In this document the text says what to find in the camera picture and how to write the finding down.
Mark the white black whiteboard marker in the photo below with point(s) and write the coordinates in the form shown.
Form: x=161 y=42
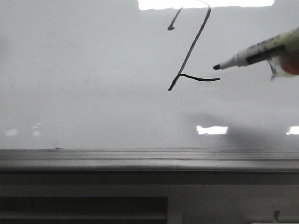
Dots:
x=280 y=44

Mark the white whiteboard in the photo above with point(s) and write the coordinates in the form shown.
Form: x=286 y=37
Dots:
x=104 y=74

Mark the grey aluminium whiteboard frame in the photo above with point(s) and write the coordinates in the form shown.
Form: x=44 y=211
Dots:
x=149 y=159

